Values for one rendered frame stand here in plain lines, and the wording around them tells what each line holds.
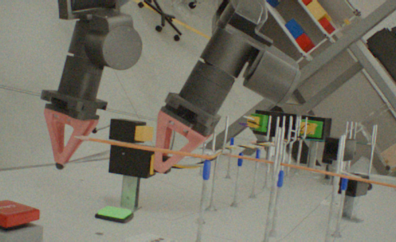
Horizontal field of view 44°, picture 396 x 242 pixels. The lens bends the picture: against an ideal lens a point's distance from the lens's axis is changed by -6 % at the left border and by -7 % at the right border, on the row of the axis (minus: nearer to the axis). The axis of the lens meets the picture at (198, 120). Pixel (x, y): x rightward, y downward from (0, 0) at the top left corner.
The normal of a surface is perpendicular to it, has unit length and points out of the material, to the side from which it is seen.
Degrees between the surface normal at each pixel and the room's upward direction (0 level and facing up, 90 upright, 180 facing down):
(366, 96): 90
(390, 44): 90
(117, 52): 56
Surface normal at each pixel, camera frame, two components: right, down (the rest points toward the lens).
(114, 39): 0.58, 0.22
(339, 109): -0.49, -0.12
